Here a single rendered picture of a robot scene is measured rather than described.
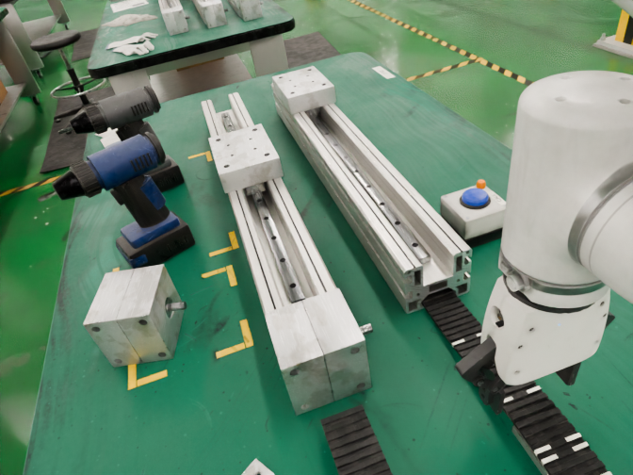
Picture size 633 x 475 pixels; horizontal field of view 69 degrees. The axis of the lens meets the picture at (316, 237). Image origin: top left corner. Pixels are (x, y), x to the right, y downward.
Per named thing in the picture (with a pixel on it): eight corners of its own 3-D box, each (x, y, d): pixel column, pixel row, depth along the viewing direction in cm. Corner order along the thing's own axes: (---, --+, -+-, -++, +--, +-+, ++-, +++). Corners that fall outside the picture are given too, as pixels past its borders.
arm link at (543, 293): (541, 303, 33) (535, 329, 35) (645, 264, 34) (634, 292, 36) (476, 237, 40) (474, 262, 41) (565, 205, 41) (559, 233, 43)
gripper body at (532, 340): (527, 319, 35) (511, 401, 42) (642, 277, 36) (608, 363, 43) (472, 259, 40) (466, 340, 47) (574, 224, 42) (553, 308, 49)
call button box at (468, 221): (508, 236, 75) (512, 204, 71) (454, 254, 74) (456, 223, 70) (480, 210, 81) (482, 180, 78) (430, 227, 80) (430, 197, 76)
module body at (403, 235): (469, 292, 67) (472, 248, 62) (406, 314, 66) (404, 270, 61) (311, 104, 129) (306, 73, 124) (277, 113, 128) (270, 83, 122)
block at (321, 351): (389, 381, 58) (385, 332, 52) (296, 416, 56) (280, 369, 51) (363, 329, 65) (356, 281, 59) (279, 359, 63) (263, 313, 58)
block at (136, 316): (189, 356, 66) (166, 312, 60) (113, 368, 67) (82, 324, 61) (200, 304, 74) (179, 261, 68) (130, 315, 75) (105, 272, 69)
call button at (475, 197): (493, 206, 73) (494, 196, 72) (470, 214, 73) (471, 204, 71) (478, 194, 76) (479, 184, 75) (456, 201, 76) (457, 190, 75)
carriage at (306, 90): (337, 113, 108) (333, 85, 104) (293, 126, 106) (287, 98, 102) (317, 91, 120) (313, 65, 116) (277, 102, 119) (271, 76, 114)
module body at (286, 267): (347, 335, 65) (339, 293, 60) (279, 359, 63) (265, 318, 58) (246, 122, 126) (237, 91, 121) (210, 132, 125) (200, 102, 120)
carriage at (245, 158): (286, 188, 86) (279, 156, 82) (229, 206, 84) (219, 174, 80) (267, 152, 98) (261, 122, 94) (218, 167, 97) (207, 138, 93)
